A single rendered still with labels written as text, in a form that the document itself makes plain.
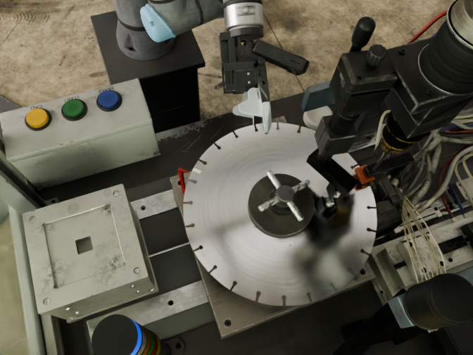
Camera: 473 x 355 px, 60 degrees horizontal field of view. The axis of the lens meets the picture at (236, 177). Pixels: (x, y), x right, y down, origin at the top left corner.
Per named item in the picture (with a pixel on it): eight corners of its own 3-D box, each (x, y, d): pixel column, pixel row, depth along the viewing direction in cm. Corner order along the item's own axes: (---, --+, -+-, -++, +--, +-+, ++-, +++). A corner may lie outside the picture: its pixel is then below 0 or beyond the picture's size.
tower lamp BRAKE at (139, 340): (104, 370, 42) (96, 370, 40) (95, 326, 44) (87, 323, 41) (147, 353, 43) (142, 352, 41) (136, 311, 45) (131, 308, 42)
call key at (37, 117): (31, 133, 81) (27, 127, 79) (28, 117, 82) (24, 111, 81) (52, 127, 82) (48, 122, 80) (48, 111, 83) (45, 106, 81)
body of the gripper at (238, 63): (224, 97, 85) (218, 36, 84) (265, 94, 86) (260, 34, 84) (226, 94, 78) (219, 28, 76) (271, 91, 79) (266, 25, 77)
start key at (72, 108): (67, 123, 82) (64, 117, 80) (64, 108, 84) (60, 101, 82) (88, 118, 83) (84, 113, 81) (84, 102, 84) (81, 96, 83)
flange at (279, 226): (326, 204, 71) (329, 198, 68) (284, 250, 67) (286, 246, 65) (276, 163, 73) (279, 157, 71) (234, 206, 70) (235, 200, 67)
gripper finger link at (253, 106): (241, 135, 76) (234, 96, 80) (273, 132, 76) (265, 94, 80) (241, 125, 73) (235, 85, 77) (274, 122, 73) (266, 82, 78)
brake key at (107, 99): (103, 114, 83) (100, 108, 82) (98, 98, 85) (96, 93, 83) (122, 109, 84) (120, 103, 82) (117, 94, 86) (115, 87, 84)
